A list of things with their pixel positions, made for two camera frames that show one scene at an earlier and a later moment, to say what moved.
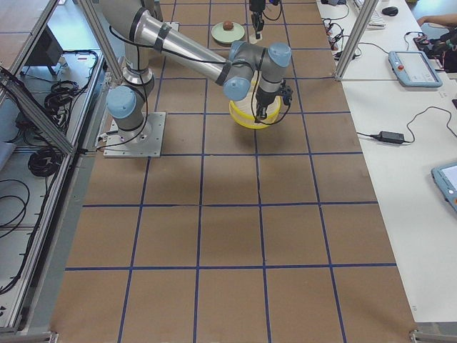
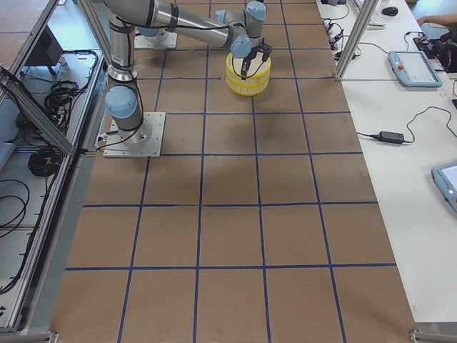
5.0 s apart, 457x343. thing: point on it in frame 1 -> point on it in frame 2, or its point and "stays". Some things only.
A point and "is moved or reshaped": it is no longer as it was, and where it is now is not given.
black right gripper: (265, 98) -> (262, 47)
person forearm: (447, 20) stays
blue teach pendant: (413, 69) stays
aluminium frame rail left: (35, 111) stays
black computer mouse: (390, 11) stays
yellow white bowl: (244, 111) is moved or reshaped
